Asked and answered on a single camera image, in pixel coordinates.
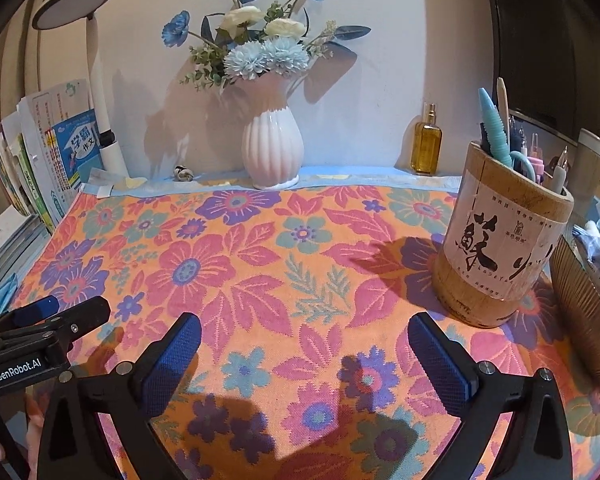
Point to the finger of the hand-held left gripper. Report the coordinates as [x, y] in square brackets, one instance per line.
[35, 307]
[85, 315]

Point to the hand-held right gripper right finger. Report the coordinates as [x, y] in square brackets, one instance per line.
[437, 360]

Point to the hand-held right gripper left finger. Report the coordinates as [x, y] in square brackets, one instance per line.
[172, 355]

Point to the ribbed glass plate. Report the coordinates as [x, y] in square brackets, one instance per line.
[580, 300]

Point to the blue face mask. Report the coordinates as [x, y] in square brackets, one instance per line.
[2, 290]

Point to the stack of grey booklets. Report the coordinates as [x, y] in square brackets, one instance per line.
[10, 250]

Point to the white paper tag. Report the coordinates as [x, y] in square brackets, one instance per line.
[105, 191]

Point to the floral orange mat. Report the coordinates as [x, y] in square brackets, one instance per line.
[280, 285]

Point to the row of books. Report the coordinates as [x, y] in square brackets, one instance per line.
[15, 175]

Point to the bamboo pen holder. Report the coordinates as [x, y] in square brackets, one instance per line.
[500, 240]

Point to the small black white hair clip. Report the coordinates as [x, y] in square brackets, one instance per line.
[184, 172]

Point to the white desk lamp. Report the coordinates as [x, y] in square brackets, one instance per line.
[100, 110]

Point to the yellow perfume bottle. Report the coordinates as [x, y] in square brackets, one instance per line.
[426, 150]

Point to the light blue patterned cloth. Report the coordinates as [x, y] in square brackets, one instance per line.
[330, 177]

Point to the white ribbed vase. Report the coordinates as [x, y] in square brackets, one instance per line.
[272, 145]

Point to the grey thermos bottle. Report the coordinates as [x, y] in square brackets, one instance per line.
[590, 170]

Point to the blue white flower bouquet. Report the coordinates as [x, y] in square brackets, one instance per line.
[260, 55]

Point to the black flat television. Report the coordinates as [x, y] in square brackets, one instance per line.
[555, 35]

